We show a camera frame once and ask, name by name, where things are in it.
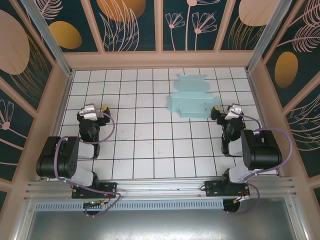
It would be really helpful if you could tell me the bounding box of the light blue paper box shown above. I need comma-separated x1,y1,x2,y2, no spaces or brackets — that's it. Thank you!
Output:
166,73,220,120

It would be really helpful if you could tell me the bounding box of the grey metal sheet panel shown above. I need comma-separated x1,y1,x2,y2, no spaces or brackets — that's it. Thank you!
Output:
14,197,308,240

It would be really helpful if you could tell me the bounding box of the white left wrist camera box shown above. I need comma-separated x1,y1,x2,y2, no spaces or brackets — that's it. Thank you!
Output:
80,104,99,120

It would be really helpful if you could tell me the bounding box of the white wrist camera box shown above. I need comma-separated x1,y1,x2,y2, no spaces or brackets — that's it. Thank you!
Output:
224,104,244,121
80,104,99,120

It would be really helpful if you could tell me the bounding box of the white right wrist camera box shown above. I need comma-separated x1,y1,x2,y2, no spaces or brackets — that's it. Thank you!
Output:
224,104,244,121

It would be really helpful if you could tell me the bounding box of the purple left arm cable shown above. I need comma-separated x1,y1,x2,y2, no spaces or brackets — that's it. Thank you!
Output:
53,111,123,218

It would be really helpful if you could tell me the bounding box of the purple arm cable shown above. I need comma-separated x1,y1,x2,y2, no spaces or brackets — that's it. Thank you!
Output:
226,111,294,216
53,111,123,218

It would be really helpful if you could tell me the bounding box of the aluminium table side rail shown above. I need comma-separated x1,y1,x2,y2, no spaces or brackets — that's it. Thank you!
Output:
39,69,76,181
244,67,286,177

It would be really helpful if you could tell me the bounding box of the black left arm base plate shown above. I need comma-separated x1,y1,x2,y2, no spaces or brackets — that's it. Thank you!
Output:
71,178,118,200

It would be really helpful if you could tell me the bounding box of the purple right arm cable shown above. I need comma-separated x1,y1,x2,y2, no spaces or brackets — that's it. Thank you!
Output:
226,111,294,216

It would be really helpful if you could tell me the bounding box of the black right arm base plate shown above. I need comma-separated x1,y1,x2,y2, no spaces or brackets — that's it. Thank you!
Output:
203,179,251,198

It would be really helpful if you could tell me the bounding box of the red wire power connector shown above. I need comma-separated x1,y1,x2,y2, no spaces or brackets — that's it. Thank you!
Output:
233,188,251,205

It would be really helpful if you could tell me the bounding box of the small circuit board with wires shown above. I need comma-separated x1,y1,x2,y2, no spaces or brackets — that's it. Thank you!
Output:
83,193,107,210

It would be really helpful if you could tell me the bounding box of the aluminium frame post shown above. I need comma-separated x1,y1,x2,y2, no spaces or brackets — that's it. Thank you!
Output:
19,0,75,77
244,0,288,73

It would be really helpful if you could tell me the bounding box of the aluminium mounting rail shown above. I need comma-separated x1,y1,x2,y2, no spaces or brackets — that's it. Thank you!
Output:
23,177,297,201

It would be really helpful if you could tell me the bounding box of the grey slotted cable duct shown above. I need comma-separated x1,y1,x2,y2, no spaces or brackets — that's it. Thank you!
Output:
34,200,225,211

